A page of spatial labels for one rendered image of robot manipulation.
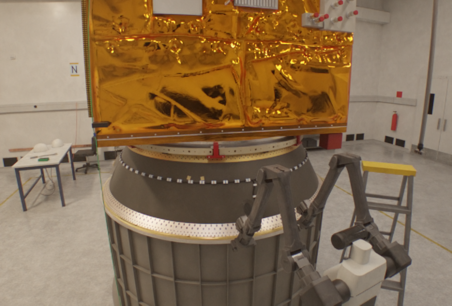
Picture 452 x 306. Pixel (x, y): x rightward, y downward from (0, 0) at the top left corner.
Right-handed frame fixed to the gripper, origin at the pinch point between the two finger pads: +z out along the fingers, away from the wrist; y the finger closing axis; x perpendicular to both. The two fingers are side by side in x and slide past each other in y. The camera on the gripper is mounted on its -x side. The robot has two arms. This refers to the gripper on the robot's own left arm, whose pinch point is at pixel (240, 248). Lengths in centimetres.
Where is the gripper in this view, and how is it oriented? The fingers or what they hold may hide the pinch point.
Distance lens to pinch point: 165.8
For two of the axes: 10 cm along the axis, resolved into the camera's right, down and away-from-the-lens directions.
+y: -9.1, 0.9, -4.1
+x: 3.7, 6.5, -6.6
